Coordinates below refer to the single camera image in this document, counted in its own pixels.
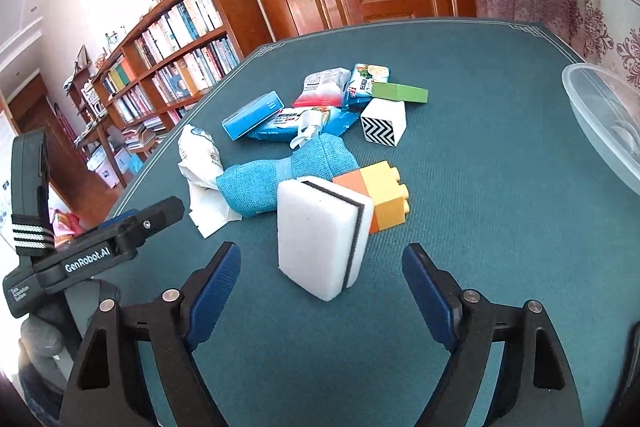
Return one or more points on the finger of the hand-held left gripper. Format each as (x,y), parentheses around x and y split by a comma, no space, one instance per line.
(120,217)
(155,217)

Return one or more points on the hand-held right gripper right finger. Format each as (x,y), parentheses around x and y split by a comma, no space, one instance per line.
(425,294)

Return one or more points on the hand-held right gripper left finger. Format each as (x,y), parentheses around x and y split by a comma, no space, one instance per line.
(215,294)

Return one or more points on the white face mask packet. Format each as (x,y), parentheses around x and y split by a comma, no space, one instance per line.
(197,154)

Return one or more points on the blue box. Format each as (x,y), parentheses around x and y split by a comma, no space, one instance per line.
(250,114)

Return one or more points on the blue snack packet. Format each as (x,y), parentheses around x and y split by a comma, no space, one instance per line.
(277,123)
(365,82)

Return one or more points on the clear plastic bin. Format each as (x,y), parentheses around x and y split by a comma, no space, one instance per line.
(590,107)

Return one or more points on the person's left hand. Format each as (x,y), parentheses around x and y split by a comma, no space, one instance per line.
(42,334)

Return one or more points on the pink bag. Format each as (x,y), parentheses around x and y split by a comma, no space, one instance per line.
(65,227)

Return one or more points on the white floor storage box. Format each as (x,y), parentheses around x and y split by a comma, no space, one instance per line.
(107,167)

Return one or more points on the teal table cover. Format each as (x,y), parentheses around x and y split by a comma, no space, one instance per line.
(475,207)

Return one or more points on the orange yellow toy brick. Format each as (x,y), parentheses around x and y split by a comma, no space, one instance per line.
(387,197)

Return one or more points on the blue cloth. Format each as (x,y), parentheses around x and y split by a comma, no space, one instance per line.
(260,187)

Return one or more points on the white sponge black layer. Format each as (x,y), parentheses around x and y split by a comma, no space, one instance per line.
(315,237)

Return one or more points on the white cube zigzag print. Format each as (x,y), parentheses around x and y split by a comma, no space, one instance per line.
(385,119)

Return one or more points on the green dotted block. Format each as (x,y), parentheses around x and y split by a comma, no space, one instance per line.
(400,92)

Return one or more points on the rows of shelved books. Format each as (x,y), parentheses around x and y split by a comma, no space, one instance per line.
(195,14)

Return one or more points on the red white snack packet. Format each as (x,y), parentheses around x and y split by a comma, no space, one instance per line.
(320,89)

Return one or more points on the wooden bookshelf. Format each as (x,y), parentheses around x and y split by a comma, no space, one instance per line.
(240,7)

